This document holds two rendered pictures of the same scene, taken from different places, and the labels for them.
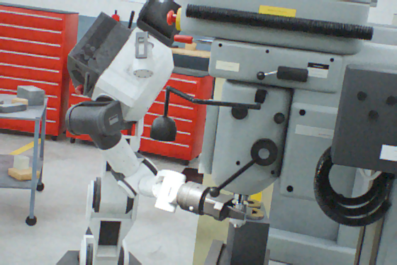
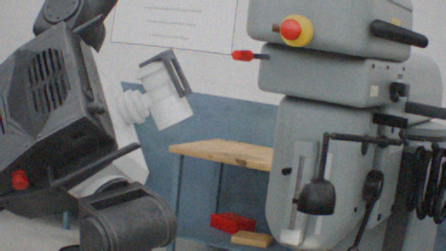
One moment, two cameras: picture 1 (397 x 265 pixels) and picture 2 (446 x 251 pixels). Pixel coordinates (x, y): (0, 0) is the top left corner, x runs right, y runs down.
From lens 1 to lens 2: 1.99 m
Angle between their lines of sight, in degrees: 70
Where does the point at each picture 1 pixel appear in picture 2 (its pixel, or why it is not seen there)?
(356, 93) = not seen: outside the picture
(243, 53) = (380, 72)
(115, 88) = (131, 161)
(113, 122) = not seen: hidden behind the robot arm
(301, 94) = (389, 110)
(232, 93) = (360, 125)
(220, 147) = (344, 197)
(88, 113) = (145, 218)
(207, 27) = (374, 46)
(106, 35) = (83, 64)
